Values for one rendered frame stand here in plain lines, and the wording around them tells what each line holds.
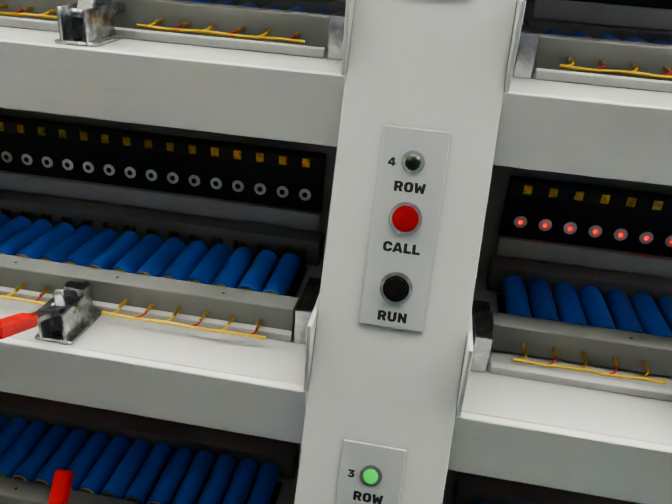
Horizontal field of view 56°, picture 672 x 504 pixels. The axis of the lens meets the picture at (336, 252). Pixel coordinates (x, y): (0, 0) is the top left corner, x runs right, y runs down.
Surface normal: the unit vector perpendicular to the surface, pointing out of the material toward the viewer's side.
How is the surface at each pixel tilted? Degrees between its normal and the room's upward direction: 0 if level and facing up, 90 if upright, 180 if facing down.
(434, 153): 90
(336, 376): 90
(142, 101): 110
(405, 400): 90
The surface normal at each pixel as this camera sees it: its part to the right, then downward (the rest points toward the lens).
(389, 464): -0.14, 0.10
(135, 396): -0.17, 0.44
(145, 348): 0.07, -0.89
